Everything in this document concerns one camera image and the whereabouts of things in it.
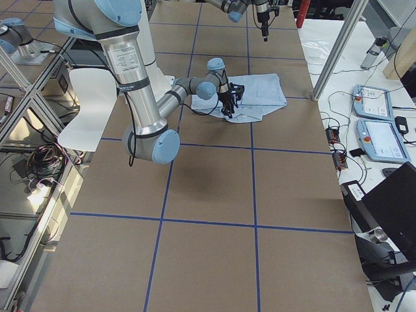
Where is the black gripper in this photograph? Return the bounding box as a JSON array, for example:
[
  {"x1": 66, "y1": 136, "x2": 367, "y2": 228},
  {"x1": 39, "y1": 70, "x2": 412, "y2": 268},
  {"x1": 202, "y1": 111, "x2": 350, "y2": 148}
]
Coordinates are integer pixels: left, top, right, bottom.
[
  {"x1": 256, "y1": 11, "x2": 270, "y2": 42},
  {"x1": 218, "y1": 90, "x2": 236, "y2": 119}
]

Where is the light blue striped shirt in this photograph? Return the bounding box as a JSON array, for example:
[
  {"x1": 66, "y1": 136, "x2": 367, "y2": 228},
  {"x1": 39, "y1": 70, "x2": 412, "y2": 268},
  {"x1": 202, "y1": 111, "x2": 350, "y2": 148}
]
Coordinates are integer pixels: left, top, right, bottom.
[{"x1": 191, "y1": 73, "x2": 287, "y2": 124}]

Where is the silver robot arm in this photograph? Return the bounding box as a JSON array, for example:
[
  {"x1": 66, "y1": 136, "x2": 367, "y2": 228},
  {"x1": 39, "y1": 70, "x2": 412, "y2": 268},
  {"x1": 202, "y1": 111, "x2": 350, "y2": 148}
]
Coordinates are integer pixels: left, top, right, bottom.
[
  {"x1": 54, "y1": 1, "x2": 241, "y2": 164},
  {"x1": 206, "y1": 0, "x2": 280, "y2": 42}
]

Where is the red fire extinguisher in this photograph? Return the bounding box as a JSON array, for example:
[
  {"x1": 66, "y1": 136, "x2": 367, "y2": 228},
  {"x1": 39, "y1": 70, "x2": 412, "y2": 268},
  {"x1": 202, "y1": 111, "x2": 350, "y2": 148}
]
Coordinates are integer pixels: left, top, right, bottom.
[{"x1": 296, "y1": 0, "x2": 311, "y2": 29}]

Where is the clear plastic bag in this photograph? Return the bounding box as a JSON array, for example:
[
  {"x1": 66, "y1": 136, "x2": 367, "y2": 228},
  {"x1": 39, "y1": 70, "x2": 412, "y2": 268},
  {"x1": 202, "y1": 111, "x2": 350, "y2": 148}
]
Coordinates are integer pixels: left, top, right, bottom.
[{"x1": 301, "y1": 39, "x2": 331, "y2": 65}]

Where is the upper teach pendant tablet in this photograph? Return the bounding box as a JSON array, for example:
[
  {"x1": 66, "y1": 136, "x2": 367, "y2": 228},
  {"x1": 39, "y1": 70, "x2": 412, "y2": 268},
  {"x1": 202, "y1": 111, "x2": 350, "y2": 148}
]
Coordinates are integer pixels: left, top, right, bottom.
[{"x1": 352, "y1": 84, "x2": 394, "y2": 120}]

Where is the teach pendant tablet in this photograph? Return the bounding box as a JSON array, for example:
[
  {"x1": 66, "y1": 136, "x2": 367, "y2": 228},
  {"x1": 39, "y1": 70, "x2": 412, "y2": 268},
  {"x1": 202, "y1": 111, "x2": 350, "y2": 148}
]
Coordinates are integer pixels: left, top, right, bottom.
[
  {"x1": 352, "y1": 84, "x2": 394, "y2": 120},
  {"x1": 356, "y1": 119, "x2": 411, "y2": 164}
]

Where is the lower teach pendant tablet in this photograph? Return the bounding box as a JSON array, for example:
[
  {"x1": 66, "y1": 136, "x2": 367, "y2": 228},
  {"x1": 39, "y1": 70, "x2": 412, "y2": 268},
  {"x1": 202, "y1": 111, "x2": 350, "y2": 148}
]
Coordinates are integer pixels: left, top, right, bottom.
[{"x1": 356, "y1": 119, "x2": 411, "y2": 164}]

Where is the black laptop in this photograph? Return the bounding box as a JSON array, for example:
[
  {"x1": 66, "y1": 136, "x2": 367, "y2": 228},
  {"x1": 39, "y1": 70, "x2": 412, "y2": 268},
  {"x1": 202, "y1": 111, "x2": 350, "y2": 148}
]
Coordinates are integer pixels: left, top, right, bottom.
[{"x1": 341, "y1": 162, "x2": 415, "y2": 260}]

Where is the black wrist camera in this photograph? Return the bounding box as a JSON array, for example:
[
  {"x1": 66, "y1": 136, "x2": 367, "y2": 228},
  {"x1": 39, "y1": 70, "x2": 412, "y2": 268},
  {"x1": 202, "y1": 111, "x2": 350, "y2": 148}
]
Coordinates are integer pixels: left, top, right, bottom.
[{"x1": 229, "y1": 83, "x2": 245, "y2": 102}]

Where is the aluminium frame post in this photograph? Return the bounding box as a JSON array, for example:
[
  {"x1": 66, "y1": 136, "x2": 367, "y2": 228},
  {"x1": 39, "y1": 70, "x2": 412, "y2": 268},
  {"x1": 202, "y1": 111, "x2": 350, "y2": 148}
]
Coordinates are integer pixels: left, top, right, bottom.
[{"x1": 311, "y1": 0, "x2": 369, "y2": 101}]

